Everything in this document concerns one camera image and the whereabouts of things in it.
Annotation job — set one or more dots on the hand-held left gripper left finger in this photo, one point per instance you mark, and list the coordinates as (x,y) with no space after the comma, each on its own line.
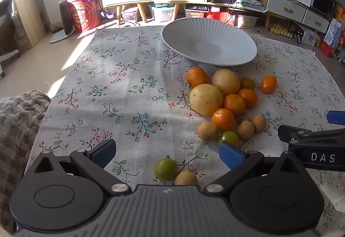
(103,152)

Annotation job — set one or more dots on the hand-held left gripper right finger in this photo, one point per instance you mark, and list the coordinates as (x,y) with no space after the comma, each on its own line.
(231,154)

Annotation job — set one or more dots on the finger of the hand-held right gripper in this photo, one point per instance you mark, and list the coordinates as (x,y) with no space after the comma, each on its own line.
(337,118)
(296,134)

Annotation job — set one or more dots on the tan longan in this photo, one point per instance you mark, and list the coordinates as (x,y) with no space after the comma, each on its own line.
(245,129)
(186,178)
(258,123)
(208,131)

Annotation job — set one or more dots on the wrinkly orange mandarin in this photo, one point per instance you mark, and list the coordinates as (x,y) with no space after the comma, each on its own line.
(196,76)
(234,105)

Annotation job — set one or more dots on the large speckled yellow fruit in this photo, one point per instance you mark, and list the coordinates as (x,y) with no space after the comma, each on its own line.
(206,99)

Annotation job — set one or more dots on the green-orange tomato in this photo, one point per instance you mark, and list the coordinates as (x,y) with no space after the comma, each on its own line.
(248,83)

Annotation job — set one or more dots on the large smooth yellow fruit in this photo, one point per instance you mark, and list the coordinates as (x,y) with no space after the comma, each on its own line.
(225,82)

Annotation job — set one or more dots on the white ribbed plate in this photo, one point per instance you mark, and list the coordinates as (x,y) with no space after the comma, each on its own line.
(210,43)

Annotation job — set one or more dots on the floral tablecloth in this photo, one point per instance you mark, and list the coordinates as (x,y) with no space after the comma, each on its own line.
(121,91)

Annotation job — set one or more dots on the white carton box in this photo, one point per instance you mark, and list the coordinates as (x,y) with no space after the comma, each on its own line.
(310,37)

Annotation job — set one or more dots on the blue-white printed carton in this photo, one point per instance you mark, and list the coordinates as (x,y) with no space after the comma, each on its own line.
(333,32)

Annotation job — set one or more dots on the grey quilted blanket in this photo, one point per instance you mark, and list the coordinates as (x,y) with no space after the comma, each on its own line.
(16,132)

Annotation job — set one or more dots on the yellow egg tray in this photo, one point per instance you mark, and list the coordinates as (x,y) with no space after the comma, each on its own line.
(280,30)

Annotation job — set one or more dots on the red cardboard box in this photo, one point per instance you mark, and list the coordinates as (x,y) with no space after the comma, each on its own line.
(341,12)

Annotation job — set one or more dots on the black microwave oven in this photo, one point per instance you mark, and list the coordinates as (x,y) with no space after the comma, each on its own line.
(322,1)

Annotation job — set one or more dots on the low wooden cabinet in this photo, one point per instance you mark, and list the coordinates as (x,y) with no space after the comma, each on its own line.
(285,9)

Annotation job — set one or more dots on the pale oval floor board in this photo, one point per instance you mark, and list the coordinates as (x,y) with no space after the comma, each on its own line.
(60,37)

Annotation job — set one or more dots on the translucent beige storage box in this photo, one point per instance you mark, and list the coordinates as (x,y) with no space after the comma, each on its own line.
(247,21)

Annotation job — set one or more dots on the purple handheld device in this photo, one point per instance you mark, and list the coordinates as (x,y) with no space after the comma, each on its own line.
(107,14)

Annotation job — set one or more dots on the red storage box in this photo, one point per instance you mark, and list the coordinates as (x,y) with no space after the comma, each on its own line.
(221,16)

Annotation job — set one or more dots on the red printed bucket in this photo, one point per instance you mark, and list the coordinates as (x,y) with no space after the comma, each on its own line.
(85,14)

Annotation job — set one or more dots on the black panel heater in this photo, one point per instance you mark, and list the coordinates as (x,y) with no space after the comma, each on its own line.
(66,17)

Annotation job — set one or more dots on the small clear storage box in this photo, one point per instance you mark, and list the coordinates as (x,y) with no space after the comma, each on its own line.
(131,14)

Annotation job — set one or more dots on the pile of papers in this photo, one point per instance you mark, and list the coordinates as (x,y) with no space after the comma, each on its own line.
(250,1)

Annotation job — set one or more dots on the black-lid clear storage box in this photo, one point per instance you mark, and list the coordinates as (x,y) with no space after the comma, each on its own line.
(195,13)

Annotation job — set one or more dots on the blue-lid clear storage box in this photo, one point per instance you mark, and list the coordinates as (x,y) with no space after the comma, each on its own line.
(161,14)

